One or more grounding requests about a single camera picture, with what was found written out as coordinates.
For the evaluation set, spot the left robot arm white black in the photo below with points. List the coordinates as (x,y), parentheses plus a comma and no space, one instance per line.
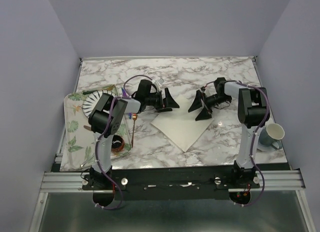
(107,115)

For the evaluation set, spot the rose gold fork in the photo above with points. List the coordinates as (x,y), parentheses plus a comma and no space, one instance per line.
(134,118)

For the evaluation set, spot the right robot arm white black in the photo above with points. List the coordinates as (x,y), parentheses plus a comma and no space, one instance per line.
(253,111)

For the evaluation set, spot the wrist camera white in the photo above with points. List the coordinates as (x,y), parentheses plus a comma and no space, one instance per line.
(204,90)
(158,83)

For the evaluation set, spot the leaf pattern serving tray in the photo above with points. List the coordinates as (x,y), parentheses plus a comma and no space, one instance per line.
(79,147)

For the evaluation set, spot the white plate blue stripes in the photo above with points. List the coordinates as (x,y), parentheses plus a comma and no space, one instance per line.
(90,102)

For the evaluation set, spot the aluminium frame rail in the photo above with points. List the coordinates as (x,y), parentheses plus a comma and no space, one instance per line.
(72,182)

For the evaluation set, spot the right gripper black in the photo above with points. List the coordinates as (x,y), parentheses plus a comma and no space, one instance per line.
(205,113)

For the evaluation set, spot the blue grey mug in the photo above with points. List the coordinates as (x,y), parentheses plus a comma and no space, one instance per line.
(271,136)

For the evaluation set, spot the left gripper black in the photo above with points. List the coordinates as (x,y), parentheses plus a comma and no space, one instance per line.
(168,102)

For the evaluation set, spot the black and copper small bowl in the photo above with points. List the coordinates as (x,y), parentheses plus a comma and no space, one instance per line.
(117,144)

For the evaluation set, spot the iridescent purple utensil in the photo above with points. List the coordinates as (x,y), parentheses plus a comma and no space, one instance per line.
(125,95)

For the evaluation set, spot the white cloth napkin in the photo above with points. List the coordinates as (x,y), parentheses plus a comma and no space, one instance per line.
(181,127)

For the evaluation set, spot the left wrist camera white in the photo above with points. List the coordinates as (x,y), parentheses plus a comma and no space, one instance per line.
(158,83)

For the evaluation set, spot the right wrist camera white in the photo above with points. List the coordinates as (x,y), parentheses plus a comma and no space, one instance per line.
(204,90)

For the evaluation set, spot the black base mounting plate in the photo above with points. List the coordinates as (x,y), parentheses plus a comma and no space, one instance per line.
(200,182)

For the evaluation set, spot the white saucer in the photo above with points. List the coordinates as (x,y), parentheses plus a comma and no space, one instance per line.
(265,148)

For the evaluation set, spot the green chopsticks on tray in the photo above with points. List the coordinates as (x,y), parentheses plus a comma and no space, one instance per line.
(106,87)

